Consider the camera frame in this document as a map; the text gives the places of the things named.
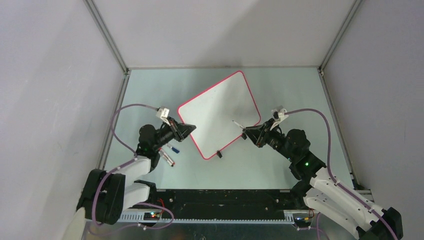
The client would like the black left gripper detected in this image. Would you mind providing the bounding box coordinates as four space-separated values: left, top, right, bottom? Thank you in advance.
152 116 196 151

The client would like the blue capped white marker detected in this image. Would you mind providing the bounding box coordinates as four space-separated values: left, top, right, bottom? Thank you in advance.
166 143 180 154

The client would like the right electronics board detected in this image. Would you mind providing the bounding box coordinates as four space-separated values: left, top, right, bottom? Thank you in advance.
294 217 313 225

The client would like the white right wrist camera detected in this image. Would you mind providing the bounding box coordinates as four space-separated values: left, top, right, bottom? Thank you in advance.
270 105 289 130

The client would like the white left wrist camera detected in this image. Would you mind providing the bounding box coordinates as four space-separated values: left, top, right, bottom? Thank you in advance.
156 106 172 126

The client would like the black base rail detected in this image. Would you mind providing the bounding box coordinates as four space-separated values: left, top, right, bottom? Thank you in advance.
125 188 312 221

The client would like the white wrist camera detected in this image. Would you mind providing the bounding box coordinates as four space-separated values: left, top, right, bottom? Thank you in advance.
156 106 172 126
270 105 289 130

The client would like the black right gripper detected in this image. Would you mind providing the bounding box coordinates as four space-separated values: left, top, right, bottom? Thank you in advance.
243 118 295 162

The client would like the red capped white marker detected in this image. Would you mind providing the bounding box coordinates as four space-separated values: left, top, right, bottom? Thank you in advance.
159 149 176 167

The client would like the electronics board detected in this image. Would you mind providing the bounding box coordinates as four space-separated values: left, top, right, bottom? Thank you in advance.
294 217 313 225
143 212 162 221

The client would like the red framed whiteboard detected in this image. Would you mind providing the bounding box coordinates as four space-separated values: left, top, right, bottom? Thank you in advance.
177 70 262 160

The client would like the black capped white marker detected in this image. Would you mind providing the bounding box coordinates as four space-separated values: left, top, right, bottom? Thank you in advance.
158 150 174 168

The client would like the left electronics board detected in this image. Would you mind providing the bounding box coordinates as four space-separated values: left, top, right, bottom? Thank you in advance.
143 212 162 221

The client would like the green capped white marker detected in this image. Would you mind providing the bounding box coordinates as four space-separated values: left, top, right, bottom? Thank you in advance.
232 120 246 130

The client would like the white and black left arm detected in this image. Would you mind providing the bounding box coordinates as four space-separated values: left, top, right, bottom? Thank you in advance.
76 118 196 225

